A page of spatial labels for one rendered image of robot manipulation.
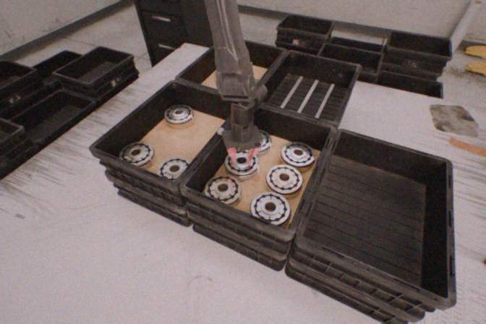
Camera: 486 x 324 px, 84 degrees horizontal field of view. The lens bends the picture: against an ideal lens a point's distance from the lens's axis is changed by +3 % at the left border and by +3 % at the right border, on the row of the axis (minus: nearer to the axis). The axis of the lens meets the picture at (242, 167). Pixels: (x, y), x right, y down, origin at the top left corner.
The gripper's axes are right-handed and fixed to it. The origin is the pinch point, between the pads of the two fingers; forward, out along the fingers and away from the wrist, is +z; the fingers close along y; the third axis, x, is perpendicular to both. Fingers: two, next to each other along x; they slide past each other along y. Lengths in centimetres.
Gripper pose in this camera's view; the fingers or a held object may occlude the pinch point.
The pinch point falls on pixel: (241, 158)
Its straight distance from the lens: 78.9
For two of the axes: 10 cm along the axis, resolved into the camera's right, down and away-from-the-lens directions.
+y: -9.6, 2.1, -2.1
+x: 3.0, 7.1, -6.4
